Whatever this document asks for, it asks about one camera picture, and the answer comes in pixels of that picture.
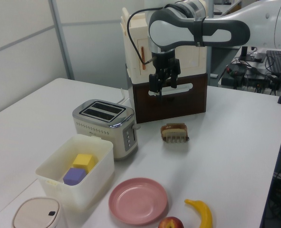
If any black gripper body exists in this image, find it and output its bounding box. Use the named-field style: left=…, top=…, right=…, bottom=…
left=150, top=50, right=181, bottom=75

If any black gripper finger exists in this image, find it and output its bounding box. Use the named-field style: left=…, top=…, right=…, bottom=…
left=148, top=73, right=164, bottom=94
left=169, top=59, right=181, bottom=89

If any bread slice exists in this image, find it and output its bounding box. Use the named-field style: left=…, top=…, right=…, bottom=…
left=160, top=123, right=188, bottom=137

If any cream and chrome toaster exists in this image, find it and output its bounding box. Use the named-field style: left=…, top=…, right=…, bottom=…
left=72, top=99, right=141, bottom=161

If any cream plastic cabinet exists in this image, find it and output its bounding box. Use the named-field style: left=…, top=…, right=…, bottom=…
left=120, top=7, right=209, bottom=85

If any dark brown box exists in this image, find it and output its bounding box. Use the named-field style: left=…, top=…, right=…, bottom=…
left=125, top=63, right=208, bottom=124

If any black electronics box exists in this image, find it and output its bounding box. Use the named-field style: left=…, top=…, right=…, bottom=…
left=222, top=63, right=248, bottom=89

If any metal toast rack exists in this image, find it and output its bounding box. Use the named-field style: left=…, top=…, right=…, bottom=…
left=161, top=129, right=190, bottom=144

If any black monitor stand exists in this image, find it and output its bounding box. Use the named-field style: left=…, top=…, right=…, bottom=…
left=239, top=46, right=267, bottom=63

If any black keyboard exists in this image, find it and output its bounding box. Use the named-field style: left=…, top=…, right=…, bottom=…
left=265, top=50, right=281, bottom=74

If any yellow cube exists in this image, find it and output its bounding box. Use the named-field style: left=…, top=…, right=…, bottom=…
left=72, top=153, right=96, bottom=173

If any pink plate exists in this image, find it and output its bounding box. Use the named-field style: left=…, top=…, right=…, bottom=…
left=108, top=177, right=168, bottom=226

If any purple cube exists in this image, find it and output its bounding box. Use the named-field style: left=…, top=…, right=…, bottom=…
left=62, top=167, right=87, bottom=186

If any white plastic container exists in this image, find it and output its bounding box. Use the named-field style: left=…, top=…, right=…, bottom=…
left=35, top=133, right=115, bottom=211

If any yellow banana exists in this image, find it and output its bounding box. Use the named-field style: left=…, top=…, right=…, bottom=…
left=184, top=199, right=213, bottom=228

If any red apple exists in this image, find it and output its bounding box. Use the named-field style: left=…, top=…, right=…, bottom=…
left=157, top=216, right=185, bottom=228

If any small cream trash bin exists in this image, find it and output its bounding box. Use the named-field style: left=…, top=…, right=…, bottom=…
left=11, top=197, right=68, bottom=228

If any white toaster cord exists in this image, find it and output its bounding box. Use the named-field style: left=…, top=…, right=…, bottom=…
left=116, top=88, right=126, bottom=105

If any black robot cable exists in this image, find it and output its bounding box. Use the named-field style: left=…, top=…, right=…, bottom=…
left=126, top=6, right=166, bottom=65

